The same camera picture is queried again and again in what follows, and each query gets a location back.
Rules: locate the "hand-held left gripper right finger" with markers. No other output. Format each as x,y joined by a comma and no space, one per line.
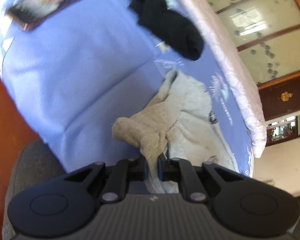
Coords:
161,170

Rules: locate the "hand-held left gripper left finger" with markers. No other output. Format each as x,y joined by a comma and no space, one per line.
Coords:
145,171

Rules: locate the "grey fleece pants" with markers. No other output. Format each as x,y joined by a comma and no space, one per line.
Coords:
152,120

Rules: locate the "black pants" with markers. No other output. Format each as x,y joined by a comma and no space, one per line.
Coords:
165,22

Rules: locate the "person's leg in grey clothing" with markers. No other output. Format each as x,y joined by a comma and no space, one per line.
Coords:
37,165

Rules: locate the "blue printed blanket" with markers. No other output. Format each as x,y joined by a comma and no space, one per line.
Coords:
72,62

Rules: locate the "pale lilac patterned quilt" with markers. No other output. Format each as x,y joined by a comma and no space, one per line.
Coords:
222,55

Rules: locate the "wooden wardrobe with glass doors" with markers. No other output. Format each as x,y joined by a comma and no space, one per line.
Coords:
272,42

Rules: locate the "black smartphone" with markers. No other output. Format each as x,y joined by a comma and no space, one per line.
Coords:
43,3

